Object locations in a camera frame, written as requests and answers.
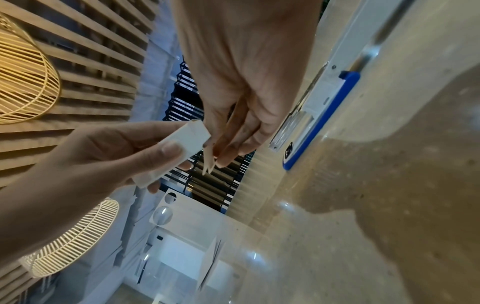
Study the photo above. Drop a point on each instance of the person's right hand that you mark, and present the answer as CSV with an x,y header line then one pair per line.
x,y
247,53

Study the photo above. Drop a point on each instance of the person's left hand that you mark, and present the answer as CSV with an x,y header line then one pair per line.
x,y
82,166

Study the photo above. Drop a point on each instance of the small white box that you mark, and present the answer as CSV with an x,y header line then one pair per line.
x,y
187,141

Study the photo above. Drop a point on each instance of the person's left forearm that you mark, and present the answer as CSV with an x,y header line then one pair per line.
x,y
15,234

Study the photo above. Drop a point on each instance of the woven rattan lamp shade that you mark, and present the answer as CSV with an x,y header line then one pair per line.
x,y
75,240
26,74

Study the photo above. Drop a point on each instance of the white device with blue edge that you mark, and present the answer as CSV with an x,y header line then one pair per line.
x,y
322,109

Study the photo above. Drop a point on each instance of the white cabinet with round holes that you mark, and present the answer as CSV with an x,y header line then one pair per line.
x,y
176,216

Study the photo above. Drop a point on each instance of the black slatted screen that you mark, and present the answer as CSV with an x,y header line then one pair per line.
x,y
210,184

